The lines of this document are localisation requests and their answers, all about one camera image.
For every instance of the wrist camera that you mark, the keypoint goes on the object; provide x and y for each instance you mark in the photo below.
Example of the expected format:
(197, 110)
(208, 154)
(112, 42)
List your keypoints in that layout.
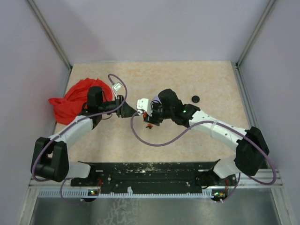
(144, 106)
(116, 86)

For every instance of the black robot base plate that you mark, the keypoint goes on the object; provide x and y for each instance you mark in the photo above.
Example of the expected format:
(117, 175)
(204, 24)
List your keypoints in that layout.
(153, 177)

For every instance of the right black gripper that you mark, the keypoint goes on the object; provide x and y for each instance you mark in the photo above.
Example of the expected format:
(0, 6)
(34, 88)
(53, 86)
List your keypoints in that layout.
(153, 119)

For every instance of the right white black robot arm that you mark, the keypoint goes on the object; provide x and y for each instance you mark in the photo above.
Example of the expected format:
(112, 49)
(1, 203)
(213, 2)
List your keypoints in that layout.
(249, 145)

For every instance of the left aluminium frame post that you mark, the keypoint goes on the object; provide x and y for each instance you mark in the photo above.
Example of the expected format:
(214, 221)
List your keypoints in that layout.
(49, 33)

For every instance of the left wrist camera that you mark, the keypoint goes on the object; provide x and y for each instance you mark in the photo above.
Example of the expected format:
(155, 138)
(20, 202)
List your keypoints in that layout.
(116, 86)

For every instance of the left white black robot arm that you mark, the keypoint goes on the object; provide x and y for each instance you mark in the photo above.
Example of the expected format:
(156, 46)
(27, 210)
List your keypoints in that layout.
(50, 158)

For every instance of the aluminium frame post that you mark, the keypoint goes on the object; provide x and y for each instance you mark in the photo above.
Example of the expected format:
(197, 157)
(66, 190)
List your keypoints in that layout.
(49, 33)
(254, 35)

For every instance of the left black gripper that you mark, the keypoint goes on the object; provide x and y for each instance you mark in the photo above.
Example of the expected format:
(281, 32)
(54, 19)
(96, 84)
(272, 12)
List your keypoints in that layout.
(125, 111)

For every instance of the aluminium rail right side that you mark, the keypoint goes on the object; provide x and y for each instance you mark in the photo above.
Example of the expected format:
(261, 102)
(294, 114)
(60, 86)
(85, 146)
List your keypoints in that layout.
(252, 122)

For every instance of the lilac earbud charging case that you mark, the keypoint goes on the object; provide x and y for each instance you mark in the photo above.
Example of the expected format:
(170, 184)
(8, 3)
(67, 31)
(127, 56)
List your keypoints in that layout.
(156, 100)

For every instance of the black round case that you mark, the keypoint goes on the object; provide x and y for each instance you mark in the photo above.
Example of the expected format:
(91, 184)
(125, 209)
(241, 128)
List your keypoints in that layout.
(195, 99)

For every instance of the red crumpled cloth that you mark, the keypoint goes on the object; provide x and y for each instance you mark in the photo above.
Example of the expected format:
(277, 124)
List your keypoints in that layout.
(66, 108)

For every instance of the right aluminium frame post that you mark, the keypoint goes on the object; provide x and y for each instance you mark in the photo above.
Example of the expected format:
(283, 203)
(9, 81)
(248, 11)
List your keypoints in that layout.
(254, 35)

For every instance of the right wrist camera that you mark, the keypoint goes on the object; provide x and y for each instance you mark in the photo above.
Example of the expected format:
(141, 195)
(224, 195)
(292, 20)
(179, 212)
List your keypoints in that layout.
(144, 106)

